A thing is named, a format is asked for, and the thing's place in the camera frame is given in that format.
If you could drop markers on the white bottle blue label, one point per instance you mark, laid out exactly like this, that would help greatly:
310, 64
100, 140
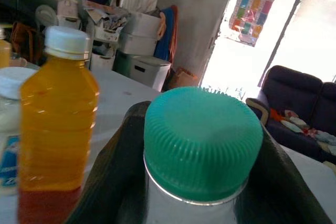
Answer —
9, 119

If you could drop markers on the brown paper bag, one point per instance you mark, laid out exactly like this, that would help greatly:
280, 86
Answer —
182, 78

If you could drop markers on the white fan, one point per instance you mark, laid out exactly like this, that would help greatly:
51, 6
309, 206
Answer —
46, 16

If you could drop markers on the blue orange towel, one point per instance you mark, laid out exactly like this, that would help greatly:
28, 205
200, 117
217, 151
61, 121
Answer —
166, 35

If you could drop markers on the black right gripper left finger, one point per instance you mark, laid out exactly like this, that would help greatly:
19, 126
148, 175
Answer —
113, 171

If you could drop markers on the dark purple sofa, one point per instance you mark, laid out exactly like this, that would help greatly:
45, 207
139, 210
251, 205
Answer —
296, 90

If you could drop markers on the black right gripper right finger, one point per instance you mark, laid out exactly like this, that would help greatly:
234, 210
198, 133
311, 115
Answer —
275, 195

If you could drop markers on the brown leather bag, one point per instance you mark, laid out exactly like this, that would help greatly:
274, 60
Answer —
26, 43

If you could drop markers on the colourful clothes heap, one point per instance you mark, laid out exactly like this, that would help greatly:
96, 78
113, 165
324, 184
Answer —
307, 129

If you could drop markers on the yellow bottle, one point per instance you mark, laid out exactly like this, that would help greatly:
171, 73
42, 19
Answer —
4, 51

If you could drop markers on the green capped silver bottle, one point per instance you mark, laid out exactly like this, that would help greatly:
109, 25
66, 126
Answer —
202, 142

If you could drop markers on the orange bottle white cap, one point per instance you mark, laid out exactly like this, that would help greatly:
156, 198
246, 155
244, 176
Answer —
57, 119

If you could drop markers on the white storage box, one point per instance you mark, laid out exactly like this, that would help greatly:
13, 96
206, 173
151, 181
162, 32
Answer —
137, 44
149, 73
143, 24

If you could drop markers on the colourful wall hanging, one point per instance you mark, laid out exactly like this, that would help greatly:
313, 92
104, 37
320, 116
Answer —
250, 16

